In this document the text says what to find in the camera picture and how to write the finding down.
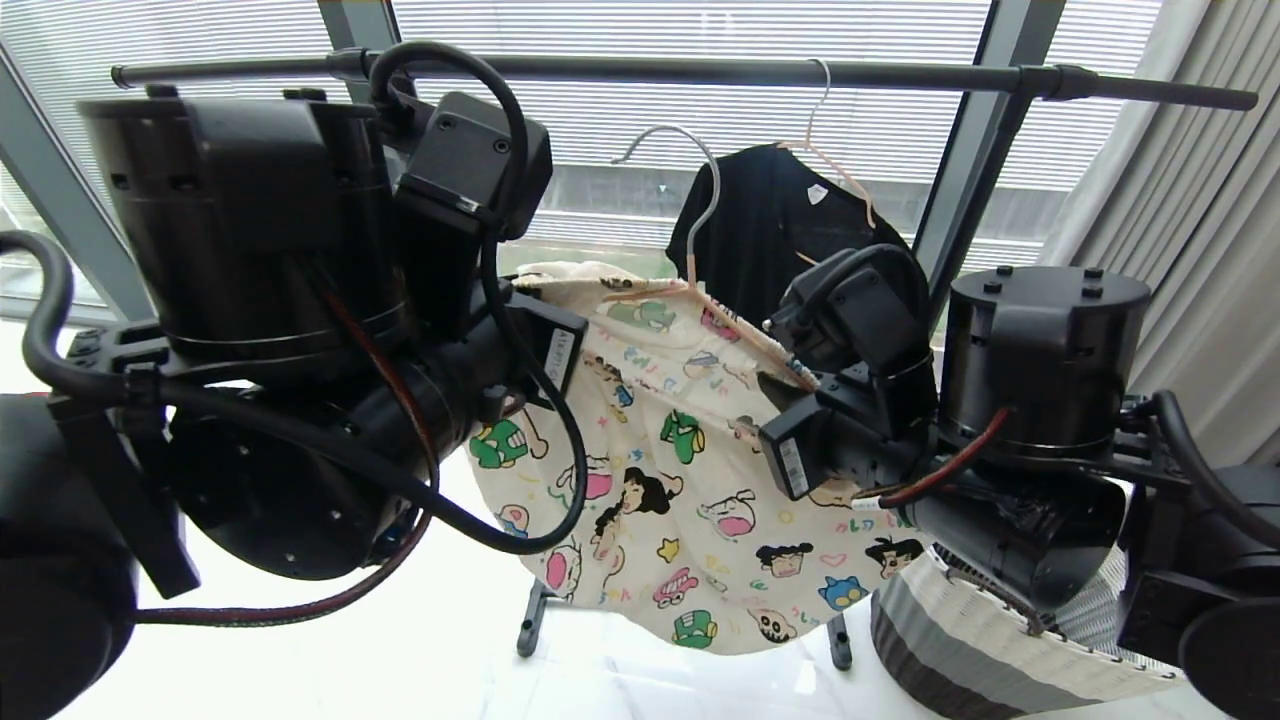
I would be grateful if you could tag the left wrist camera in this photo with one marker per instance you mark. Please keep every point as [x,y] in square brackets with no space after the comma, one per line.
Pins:
[470,170]

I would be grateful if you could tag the black garment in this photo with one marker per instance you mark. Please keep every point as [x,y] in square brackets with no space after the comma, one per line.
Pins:
[760,230]

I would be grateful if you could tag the beige curtain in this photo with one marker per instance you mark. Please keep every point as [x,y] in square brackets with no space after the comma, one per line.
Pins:
[1200,180]

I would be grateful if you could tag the white laundry basket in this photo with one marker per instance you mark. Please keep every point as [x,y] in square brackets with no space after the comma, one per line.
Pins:
[960,650]

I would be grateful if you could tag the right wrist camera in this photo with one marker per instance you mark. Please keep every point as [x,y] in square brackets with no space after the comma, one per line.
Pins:
[870,320]

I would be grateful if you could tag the window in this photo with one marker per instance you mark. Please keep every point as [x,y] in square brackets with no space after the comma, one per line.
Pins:
[650,110]

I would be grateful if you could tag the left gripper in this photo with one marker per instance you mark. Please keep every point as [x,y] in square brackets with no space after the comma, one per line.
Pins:
[300,480]

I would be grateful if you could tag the pink clothes hanger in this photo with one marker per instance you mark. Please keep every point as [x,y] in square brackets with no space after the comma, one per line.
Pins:
[822,100]
[712,190]

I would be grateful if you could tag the cream printed garment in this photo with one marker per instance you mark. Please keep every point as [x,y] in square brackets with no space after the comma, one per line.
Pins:
[680,500]

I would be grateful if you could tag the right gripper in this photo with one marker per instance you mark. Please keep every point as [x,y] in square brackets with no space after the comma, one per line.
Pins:
[860,440]

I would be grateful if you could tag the black clothes rack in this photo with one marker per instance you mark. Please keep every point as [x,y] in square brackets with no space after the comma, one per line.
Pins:
[700,72]

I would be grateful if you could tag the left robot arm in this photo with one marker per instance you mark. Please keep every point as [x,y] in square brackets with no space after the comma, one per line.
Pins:
[240,220]

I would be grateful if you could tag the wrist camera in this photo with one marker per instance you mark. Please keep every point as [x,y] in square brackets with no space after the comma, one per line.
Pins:
[870,320]
[470,170]

